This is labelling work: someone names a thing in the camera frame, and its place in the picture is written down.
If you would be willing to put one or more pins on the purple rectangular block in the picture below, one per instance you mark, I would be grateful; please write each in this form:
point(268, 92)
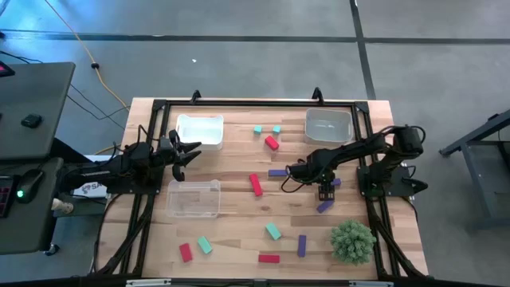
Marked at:
point(325, 206)
point(302, 245)
point(338, 182)
point(277, 173)

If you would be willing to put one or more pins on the beige plastic object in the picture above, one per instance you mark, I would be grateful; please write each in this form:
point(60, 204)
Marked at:
point(63, 206)

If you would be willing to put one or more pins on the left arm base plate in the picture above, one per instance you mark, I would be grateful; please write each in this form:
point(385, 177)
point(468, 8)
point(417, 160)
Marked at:
point(119, 189)

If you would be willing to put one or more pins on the silver metal bracket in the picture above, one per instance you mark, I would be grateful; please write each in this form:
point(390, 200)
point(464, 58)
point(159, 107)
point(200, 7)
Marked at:
point(370, 284)
point(147, 282)

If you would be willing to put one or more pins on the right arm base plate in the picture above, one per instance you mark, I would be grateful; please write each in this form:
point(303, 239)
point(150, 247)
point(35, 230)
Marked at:
point(398, 187)

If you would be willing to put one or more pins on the green artificial plant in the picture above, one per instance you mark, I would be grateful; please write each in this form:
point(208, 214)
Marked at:
point(352, 243)

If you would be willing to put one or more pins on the small black device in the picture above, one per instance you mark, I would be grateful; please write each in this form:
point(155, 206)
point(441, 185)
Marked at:
point(31, 120)

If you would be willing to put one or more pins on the white printed box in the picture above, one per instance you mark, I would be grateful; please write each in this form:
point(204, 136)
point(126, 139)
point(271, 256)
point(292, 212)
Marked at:
point(93, 189)

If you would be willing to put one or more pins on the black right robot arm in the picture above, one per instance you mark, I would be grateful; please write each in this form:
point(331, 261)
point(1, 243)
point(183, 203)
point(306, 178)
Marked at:
point(350, 153)

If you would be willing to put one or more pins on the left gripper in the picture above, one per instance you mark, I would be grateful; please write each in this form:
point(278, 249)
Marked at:
point(169, 153)

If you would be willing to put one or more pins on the clear plastic bin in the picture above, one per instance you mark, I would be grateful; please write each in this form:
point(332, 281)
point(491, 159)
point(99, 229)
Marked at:
point(193, 199)

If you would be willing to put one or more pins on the teal rectangular block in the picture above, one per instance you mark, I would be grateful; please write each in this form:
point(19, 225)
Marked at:
point(273, 231)
point(205, 244)

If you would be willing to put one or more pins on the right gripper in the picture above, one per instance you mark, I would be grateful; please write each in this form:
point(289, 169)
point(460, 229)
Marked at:
point(311, 171)

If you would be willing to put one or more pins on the red wooden block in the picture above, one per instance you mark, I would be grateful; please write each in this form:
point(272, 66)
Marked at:
point(269, 258)
point(185, 252)
point(256, 184)
point(271, 142)

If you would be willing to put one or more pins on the dark grey desk top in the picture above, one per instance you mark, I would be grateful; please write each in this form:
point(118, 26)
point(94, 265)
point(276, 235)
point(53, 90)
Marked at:
point(40, 91)
point(28, 231)

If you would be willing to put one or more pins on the black desk caster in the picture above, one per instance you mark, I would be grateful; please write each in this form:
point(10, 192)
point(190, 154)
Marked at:
point(52, 250)

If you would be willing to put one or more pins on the grey side table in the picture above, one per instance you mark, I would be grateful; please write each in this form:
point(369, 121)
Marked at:
point(478, 159)

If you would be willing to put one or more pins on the black computer mouse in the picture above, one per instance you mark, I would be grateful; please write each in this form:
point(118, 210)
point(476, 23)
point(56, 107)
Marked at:
point(28, 184)

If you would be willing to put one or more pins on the white plastic bin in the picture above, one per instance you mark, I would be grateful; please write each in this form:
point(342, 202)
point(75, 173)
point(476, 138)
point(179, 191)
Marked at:
point(199, 131)

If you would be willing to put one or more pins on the black keyboard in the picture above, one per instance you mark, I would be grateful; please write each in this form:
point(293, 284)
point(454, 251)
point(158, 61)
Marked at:
point(5, 197)

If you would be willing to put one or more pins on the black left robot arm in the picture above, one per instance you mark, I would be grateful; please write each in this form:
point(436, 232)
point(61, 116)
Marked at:
point(103, 171)

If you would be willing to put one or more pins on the black frame clamp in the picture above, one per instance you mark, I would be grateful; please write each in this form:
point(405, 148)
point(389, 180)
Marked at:
point(195, 96)
point(317, 94)

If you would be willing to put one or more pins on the small teal cube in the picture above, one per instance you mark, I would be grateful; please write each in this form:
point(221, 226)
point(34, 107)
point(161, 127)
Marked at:
point(257, 129)
point(276, 129)

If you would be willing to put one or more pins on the black device red light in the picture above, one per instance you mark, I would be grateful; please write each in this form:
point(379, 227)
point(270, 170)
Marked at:
point(5, 69)

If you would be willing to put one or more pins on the black aluminium table frame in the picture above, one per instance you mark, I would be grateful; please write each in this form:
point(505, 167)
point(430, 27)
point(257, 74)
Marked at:
point(259, 103)

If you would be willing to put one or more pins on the grey plastic bin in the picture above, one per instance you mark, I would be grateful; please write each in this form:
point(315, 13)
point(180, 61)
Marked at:
point(328, 125)

